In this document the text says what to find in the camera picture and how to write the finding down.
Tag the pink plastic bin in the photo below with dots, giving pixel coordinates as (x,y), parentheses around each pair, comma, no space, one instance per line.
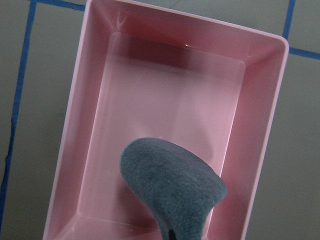
(146,71)

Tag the grey wiping cloth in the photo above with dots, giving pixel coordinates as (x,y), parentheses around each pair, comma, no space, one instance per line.
(177,187)

